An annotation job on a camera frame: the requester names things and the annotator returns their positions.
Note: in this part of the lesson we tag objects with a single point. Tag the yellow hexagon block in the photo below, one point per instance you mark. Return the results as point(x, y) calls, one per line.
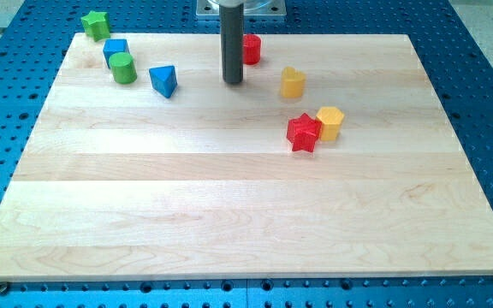
point(331, 119)

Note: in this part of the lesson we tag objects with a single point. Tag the red star block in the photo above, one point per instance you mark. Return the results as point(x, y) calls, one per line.
point(303, 133)

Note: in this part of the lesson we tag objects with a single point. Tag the light wooden board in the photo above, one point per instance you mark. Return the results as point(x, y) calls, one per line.
point(118, 182)

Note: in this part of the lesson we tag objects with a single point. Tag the blue triangle block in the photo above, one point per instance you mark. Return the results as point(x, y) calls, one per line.
point(163, 80)

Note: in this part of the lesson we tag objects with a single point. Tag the red cylinder block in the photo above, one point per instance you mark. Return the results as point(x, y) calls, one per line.
point(251, 49)

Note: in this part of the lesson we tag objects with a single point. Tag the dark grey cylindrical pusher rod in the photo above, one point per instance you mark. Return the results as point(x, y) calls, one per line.
point(231, 34)

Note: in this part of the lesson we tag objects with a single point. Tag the green cylinder block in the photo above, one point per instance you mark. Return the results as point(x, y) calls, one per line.
point(122, 68)

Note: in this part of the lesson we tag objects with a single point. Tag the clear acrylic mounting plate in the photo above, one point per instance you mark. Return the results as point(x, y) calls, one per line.
point(273, 8)

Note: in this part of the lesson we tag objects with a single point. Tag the blue cube block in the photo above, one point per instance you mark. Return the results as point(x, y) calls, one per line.
point(113, 46)

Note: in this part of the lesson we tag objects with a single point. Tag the green star block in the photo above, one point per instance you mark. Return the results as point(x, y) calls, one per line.
point(96, 25)

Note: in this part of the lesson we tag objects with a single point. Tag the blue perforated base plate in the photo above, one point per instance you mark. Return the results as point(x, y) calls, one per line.
point(35, 42)

